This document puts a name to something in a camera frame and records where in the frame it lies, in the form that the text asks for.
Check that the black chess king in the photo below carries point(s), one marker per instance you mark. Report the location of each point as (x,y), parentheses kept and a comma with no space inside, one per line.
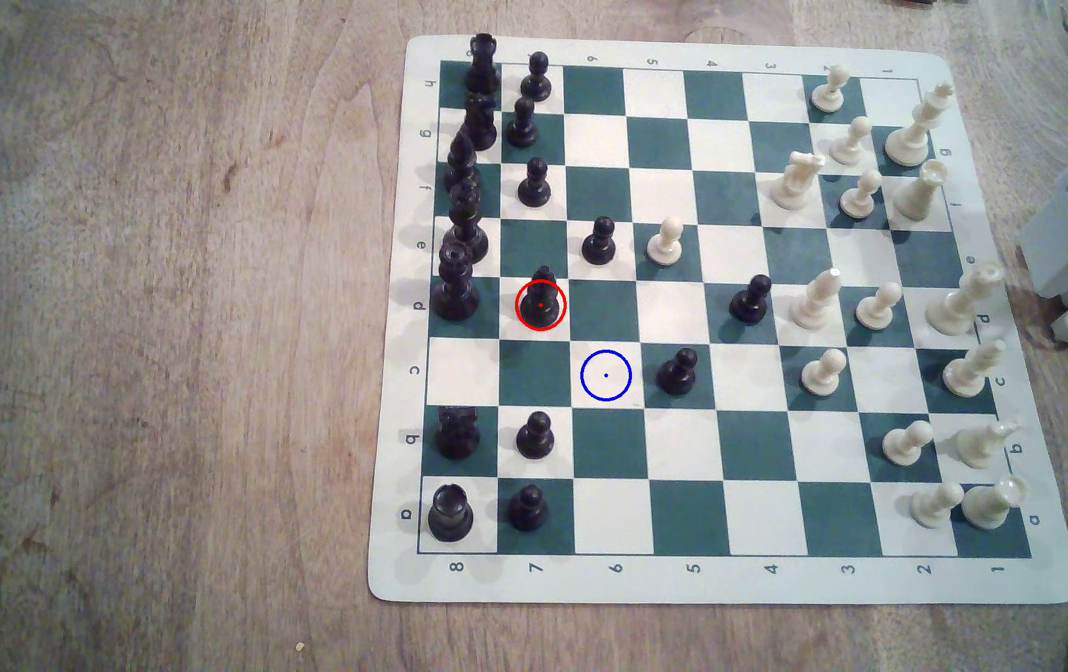
(466,233)

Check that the white chess pawn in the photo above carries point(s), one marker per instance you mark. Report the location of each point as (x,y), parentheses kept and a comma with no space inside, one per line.
(822,375)
(877,310)
(905,446)
(849,147)
(932,507)
(858,199)
(665,245)
(829,93)

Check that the black chess pawn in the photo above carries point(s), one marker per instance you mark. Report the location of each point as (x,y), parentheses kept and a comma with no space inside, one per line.
(535,189)
(750,303)
(677,376)
(528,511)
(599,245)
(536,84)
(535,439)
(522,129)

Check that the black chess knight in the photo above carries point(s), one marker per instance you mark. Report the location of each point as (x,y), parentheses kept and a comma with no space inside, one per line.
(457,434)
(479,126)

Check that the white chess knight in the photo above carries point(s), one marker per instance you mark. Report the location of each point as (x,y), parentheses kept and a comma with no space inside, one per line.
(981,446)
(793,185)

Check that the white chess bishop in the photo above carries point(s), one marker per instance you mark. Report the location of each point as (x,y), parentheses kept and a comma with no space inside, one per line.
(968,371)
(814,303)

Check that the white chess rook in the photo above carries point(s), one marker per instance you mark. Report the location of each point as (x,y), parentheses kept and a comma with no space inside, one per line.
(918,194)
(991,504)

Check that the black chess bishop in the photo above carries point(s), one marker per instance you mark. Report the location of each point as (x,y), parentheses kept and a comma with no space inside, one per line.
(461,166)
(541,303)

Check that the green and white chessboard mat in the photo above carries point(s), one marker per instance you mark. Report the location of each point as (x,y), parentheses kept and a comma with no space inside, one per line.
(608,523)

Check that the white chess queen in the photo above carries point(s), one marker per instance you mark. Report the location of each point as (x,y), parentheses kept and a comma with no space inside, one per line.
(958,306)

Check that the black chess queen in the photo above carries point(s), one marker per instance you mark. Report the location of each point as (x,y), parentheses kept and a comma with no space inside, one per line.
(455,294)

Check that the black chess rook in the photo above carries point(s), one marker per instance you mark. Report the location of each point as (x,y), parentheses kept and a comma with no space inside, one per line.
(482,70)
(451,513)

